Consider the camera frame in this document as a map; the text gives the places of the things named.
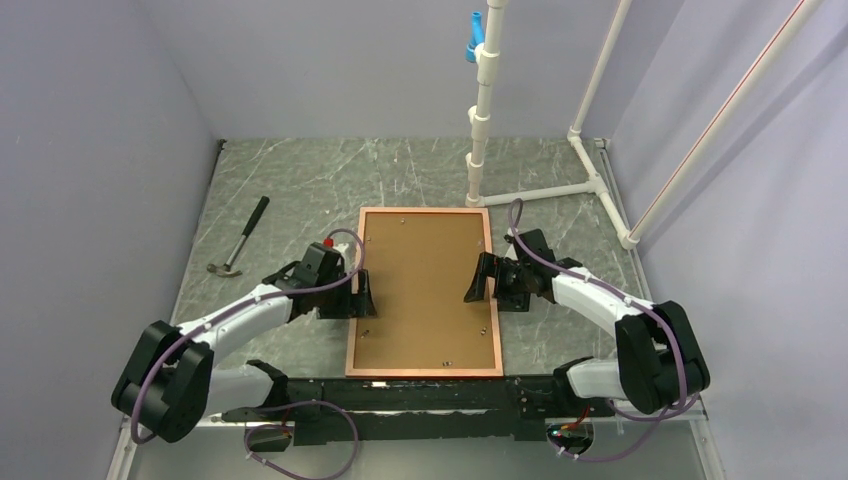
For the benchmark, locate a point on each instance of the aluminium extrusion frame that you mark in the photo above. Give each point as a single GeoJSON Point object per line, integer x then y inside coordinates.
{"type": "Point", "coordinates": [421, 296]}

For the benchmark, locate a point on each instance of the red picture frame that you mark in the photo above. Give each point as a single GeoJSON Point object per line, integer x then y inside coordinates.
{"type": "Point", "coordinates": [424, 372]}

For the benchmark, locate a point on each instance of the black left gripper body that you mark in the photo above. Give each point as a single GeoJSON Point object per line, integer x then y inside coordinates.
{"type": "Point", "coordinates": [335, 302]}

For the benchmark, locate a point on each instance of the black handled hammer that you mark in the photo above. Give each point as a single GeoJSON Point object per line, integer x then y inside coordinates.
{"type": "Point", "coordinates": [226, 270]}

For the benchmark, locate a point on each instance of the white PVC pipe stand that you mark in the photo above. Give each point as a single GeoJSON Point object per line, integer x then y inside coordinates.
{"type": "Point", "coordinates": [550, 70]}

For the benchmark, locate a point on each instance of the white pole with red stripe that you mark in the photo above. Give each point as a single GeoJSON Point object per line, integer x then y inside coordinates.
{"type": "Point", "coordinates": [784, 35]}

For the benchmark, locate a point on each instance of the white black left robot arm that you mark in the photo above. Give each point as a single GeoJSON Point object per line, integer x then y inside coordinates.
{"type": "Point", "coordinates": [173, 378]}

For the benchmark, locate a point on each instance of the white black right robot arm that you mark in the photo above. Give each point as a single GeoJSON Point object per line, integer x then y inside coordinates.
{"type": "Point", "coordinates": [657, 364]}

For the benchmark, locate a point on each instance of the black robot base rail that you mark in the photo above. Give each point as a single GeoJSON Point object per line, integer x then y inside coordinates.
{"type": "Point", "coordinates": [519, 407]}

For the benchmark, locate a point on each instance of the blue pipe fitting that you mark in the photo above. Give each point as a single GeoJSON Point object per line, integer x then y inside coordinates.
{"type": "Point", "coordinates": [473, 41]}

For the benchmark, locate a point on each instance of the brown cardboard backing board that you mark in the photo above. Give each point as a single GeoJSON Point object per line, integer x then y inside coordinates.
{"type": "Point", "coordinates": [424, 291]}

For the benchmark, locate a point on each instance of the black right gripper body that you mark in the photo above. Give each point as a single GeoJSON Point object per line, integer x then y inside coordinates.
{"type": "Point", "coordinates": [511, 287]}

